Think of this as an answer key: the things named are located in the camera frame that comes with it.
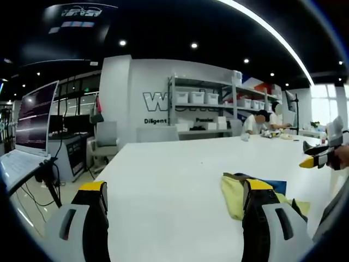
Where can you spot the white cloth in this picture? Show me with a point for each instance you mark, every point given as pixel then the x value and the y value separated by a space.
pixel 245 137

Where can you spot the black desk with monitors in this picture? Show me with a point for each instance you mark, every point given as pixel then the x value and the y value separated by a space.
pixel 73 142

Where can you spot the white office chair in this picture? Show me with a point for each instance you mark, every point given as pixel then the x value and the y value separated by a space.
pixel 105 142

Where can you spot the grey metal shelf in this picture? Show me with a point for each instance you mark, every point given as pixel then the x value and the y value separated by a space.
pixel 201 109

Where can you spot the yellow garment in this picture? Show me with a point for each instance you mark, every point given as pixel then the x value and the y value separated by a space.
pixel 231 196

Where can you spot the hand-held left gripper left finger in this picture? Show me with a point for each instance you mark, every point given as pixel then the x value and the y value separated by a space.
pixel 81 218

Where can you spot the ceiling light strip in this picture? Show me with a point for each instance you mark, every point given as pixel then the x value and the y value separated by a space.
pixel 272 30

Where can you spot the white laptop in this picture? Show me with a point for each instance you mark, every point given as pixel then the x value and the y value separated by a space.
pixel 30 128

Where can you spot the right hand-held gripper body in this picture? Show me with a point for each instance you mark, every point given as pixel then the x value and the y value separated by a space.
pixel 336 133

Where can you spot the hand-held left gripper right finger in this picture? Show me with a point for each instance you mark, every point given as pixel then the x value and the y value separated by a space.
pixel 275 223

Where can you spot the person's grey clothing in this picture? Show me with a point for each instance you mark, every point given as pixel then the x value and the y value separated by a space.
pixel 334 215

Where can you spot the person's right hand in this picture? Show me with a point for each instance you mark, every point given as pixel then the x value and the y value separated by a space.
pixel 344 157

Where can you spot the white storage box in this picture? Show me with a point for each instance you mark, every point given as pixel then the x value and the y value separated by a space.
pixel 212 98
pixel 244 102
pixel 198 97
pixel 183 97

